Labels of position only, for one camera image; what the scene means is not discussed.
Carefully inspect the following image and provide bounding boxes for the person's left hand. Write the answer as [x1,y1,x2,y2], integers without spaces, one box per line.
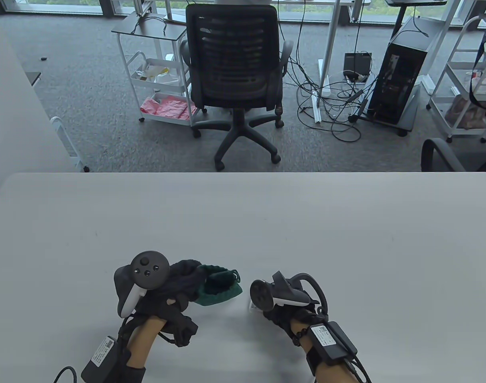
[119,259,207,347]

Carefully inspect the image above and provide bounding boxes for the black white handheld controller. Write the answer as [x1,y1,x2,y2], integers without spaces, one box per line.
[250,271,329,320]
[114,251,171,319]

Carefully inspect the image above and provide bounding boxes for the white power strip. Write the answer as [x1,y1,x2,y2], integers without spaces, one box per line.
[312,91,324,124]

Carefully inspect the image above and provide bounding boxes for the green drawstring bag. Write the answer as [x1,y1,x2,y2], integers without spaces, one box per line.
[194,264,243,307]

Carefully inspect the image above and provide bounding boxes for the white desk frame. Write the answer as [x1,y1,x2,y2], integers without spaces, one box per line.
[313,0,343,98]
[420,0,466,95]

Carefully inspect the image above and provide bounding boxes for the black computer tower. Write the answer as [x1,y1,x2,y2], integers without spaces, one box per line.
[366,16,439,125]

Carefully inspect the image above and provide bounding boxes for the black wrist box cable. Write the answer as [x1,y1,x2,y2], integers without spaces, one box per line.
[53,366,80,383]
[344,355,373,383]

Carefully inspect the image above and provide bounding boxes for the person's left forearm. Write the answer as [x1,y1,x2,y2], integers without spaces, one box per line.
[125,317,167,369]

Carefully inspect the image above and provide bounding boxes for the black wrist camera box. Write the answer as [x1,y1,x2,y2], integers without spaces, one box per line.
[307,321,359,375]
[81,335,146,383]

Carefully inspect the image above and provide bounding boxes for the person's right forearm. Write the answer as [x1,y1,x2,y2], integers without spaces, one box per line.
[293,319,365,383]

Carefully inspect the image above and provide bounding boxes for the black box on floor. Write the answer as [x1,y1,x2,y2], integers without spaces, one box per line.
[344,52,373,82]

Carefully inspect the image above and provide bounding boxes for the white cart with black top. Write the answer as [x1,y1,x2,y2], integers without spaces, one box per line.
[111,12,199,127]

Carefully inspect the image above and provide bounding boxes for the person's right hand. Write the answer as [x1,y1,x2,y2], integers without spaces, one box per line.
[263,301,329,347]

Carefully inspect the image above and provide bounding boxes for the black mesh office chair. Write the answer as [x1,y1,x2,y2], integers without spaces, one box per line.
[180,4,294,171]

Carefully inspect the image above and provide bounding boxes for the black standing desk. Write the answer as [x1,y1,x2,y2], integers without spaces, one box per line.
[386,0,447,38]

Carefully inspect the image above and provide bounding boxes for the white wire shelf cart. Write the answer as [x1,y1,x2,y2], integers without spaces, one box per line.
[426,16,486,143]

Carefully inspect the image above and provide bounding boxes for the clear plastic bags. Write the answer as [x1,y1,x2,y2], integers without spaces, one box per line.
[134,64,180,85]

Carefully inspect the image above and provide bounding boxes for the black chair armrest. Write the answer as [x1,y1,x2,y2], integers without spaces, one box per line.
[421,138,486,172]

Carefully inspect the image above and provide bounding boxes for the tangle of black cables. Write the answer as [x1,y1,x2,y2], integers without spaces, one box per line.
[278,0,381,143]

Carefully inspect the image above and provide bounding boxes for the black wheeled computer stand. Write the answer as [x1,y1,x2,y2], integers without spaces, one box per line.
[348,86,421,137]

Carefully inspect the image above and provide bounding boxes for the pink plastic bags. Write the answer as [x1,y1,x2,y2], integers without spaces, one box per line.
[141,95,197,120]

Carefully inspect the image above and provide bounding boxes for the black hanging strap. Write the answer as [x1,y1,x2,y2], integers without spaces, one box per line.
[468,12,486,108]

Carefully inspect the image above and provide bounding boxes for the brown plastic bag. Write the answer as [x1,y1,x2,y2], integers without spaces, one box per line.
[446,96,486,129]

